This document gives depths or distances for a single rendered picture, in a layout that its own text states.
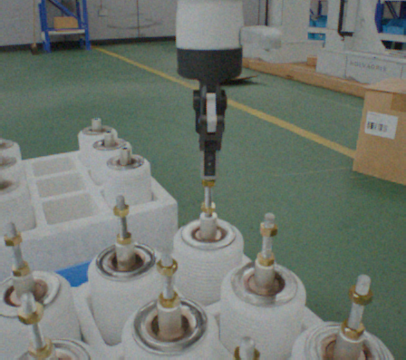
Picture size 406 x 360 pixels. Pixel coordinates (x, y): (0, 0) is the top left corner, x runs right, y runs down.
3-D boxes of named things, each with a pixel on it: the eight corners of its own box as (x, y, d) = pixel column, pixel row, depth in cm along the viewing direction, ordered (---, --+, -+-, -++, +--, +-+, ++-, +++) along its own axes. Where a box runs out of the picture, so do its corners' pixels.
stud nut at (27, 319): (21, 328, 27) (18, 320, 27) (16, 315, 28) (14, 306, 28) (47, 319, 28) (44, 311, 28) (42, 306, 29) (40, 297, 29)
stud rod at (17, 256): (30, 280, 40) (16, 221, 37) (26, 287, 39) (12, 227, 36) (22, 280, 40) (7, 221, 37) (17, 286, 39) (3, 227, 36)
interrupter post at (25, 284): (42, 288, 41) (35, 265, 40) (33, 303, 39) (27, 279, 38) (21, 287, 41) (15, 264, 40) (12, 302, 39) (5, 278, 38)
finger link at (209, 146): (203, 134, 46) (203, 173, 48) (204, 141, 43) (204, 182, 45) (215, 134, 46) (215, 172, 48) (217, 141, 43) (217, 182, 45)
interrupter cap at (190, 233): (237, 252, 48) (238, 248, 48) (178, 252, 48) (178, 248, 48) (234, 221, 55) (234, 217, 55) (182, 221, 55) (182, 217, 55)
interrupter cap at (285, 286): (304, 308, 39) (305, 304, 38) (232, 310, 39) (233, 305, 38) (289, 264, 46) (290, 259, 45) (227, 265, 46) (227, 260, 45)
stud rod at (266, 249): (269, 277, 41) (275, 217, 38) (260, 277, 41) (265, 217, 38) (268, 270, 42) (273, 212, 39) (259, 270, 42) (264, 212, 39)
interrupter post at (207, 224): (217, 240, 50) (217, 219, 49) (199, 240, 50) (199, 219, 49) (217, 231, 53) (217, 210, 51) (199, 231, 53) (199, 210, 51)
